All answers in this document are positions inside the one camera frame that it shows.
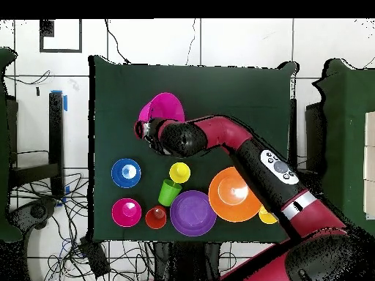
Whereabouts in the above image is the black upright stand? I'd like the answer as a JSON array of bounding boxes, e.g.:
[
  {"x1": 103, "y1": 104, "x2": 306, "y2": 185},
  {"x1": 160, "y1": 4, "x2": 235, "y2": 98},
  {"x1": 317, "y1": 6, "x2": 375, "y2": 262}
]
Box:
[{"x1": 7, "y1": 91, "x2": 66, "y2": 198}]

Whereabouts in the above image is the black office chair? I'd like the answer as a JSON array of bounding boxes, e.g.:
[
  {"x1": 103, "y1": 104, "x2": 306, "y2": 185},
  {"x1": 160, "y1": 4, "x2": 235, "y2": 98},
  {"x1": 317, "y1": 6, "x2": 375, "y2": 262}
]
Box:
[{"x1": 7, "y1": 198, "x2": 57, "y2": 235}]

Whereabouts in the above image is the yellow cup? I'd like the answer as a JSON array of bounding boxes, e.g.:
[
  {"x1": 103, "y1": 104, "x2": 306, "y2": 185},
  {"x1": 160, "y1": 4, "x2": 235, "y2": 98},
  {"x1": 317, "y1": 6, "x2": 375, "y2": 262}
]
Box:
[
  {"x1": 168, "y1": 162, "x2": 191, "y2": 184},
  {"x1": 258, "y1": 204, "x2": 278, "y2": 225}
]

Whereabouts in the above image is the black square floor frame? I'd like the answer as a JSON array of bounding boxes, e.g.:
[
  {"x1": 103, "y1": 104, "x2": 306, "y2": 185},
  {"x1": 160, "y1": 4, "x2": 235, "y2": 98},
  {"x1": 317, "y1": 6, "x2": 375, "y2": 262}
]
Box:
[{"x1": 39, "y1": 19, "x2": 83, "y2": 54}]

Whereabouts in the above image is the large orange bowl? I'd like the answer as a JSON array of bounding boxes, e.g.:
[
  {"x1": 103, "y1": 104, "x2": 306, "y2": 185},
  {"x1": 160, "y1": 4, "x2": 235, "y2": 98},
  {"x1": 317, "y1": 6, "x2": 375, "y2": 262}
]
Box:
[{"x1": 208, "y1": 165, "x2": 263, "y2": 223}]

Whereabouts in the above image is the purple bowl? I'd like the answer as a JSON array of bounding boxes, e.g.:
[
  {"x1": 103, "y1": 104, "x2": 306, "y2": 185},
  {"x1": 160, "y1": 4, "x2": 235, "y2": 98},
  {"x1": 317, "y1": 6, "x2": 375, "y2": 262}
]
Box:
[{"x1": 169, "y1": 190, "x2": 218, "y2": 237}]

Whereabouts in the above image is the orange cup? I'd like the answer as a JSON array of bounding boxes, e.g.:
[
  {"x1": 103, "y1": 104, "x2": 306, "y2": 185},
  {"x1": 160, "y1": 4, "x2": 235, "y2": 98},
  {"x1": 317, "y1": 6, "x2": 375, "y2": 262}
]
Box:
[{"x1": 144, "y1": 205, "x2": 168, "y2": 230}]

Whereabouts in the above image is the small crimson bowl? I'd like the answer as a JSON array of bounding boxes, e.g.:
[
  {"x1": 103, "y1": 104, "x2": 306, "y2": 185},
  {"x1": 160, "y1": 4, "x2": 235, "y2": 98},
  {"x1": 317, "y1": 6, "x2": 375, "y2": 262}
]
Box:
[{"x1": 111, "y1": 198, "x2": 143, "y2": 228}]

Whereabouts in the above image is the green cup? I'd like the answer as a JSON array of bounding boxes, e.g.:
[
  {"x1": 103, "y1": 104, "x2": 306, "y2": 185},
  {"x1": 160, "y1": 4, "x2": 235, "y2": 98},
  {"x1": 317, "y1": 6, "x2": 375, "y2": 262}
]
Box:
[{"x1": 157, "y1": 179, "x2": 183, "y2": 208}]

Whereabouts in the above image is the black equipment stand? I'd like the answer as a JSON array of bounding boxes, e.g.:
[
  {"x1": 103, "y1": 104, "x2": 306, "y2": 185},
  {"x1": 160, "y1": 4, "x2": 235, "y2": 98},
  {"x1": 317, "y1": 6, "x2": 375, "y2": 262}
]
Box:
[{"x1": 152, "y1": 241, "x2": 221, "y2": 281}]

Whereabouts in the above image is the black floor cable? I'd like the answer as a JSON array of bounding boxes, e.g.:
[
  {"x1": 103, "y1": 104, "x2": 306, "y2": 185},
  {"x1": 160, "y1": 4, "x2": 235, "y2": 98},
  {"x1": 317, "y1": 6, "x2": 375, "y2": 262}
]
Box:
[{"x1": 104, "y1": 19, "x2": 132, "y2": 64}]

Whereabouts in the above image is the tangle of black cables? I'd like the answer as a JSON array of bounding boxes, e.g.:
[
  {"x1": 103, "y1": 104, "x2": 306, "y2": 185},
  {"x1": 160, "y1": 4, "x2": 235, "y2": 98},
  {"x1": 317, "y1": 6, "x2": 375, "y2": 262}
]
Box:
[{"x1": 11, "y1": 172, "x2": 156, "y2": 281}]

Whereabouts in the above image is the blue bowl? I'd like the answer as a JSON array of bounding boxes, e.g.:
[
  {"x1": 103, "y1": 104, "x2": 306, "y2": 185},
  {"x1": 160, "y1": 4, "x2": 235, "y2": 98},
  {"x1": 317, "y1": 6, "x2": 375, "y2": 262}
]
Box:
[{"x1": 111, "y1": 158, "x2": 142, "y2": 189}]

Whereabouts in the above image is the black power adapter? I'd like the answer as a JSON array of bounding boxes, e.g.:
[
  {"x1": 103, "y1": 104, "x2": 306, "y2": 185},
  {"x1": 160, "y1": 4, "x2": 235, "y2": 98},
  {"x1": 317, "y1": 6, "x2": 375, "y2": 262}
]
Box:
[{"x1": 79, "y1": 236, "x2": 111, "y2": 278}]

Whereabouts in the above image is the dark green table cloth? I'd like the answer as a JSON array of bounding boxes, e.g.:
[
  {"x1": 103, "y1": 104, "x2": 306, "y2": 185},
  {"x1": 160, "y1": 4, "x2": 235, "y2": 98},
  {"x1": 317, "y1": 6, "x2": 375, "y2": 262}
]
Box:
[{"x1": 88, "y1": 54, "x2": 300, "y2": 245}]

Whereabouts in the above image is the green cloth side table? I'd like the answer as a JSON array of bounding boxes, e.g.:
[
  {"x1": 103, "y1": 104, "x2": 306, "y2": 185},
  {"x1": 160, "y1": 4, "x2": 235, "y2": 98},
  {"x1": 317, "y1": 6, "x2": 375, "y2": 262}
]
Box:
[
  {"x1": 0, "y1": 47, "x2": 23, "y2": 243},
  {"x1": 312, "y1": 57, "x2": 375, "y2": 238}
]

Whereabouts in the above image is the large pink bowl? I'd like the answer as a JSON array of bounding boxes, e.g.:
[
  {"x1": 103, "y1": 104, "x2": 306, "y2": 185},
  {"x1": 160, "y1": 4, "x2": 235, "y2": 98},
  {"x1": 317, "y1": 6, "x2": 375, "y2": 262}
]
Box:
[{"x1": 137, "y1": 91, "x2": 186, "y2": 124}]

